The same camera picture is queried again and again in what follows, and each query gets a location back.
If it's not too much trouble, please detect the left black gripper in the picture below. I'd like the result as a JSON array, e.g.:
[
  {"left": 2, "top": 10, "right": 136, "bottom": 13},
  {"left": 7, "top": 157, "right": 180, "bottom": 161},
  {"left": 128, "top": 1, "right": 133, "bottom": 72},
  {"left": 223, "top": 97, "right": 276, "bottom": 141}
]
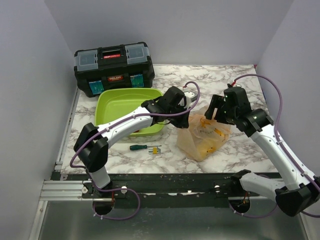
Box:
[{"left": 167, "top": 103, "right": 192, "bottom": 130}]

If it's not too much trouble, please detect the green plastic basin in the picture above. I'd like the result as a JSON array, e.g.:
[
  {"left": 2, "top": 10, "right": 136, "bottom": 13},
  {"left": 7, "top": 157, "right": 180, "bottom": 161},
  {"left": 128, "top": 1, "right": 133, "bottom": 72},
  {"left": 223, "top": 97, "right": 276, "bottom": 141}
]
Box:
[{"left": 94, "top": 88, "right": 163, "bottom": 126}]

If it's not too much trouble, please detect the small yellow metal connector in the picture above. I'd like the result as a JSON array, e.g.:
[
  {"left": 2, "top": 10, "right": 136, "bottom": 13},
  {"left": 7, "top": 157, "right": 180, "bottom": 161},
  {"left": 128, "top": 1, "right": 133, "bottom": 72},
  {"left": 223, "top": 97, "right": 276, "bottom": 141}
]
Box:
[{"left": 148, "top": 147, "right": 161, "bottom": 155}]

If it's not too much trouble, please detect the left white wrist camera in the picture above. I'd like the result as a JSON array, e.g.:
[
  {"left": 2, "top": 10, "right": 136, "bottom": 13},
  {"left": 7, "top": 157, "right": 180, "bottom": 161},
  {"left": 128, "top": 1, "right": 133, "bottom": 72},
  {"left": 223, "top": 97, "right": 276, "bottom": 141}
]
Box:
[{"left": 182, "top": 86, "right": 198, "bottom": 104}]

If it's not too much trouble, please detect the black plastic toolbox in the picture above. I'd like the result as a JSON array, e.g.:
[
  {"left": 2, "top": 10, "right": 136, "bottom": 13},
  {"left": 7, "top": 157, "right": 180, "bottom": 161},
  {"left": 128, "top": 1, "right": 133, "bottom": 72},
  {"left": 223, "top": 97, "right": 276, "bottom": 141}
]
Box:
[{"left": 74, "top": 41, "right": 155, "bottom": 98}]

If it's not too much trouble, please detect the green handled screwdriver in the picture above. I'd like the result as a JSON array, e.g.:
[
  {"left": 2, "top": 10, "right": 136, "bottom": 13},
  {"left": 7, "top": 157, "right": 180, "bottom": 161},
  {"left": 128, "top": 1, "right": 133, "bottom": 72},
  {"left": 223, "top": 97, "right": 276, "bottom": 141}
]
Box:
[{"left": 129, "top": 144, "right": 161, "bottom": 151}]

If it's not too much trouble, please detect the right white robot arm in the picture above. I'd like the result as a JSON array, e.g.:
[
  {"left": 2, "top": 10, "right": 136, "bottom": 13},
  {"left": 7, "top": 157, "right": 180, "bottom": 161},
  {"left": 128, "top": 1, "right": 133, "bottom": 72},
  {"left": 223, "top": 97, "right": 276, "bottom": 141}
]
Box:
[{"left": 204, "top": 86, "right": 320, "bottom": 217}]

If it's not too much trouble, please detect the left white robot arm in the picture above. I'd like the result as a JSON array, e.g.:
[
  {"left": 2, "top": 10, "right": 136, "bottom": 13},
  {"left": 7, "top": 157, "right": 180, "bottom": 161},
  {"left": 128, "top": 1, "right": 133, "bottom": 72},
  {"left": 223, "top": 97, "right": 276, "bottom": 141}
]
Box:
[{"left": 73, "top": 86, "right": 198, "bottom": 198}]

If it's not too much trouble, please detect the black metal base rail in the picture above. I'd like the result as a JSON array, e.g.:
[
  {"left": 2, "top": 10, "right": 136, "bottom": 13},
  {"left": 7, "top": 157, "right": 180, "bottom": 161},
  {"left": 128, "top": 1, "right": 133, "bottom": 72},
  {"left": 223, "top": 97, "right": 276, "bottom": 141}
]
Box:
[{"left": 77, "top": 172, "right": 278, "bottom": 210}]

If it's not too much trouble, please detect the translucent orange plastic bag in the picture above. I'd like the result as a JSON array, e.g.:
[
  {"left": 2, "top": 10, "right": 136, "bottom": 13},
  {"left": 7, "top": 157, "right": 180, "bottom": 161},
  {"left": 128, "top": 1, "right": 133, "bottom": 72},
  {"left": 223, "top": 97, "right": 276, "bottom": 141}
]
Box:
[{"left": 176, "top": 106, "right": 232, "bottom": 162}]

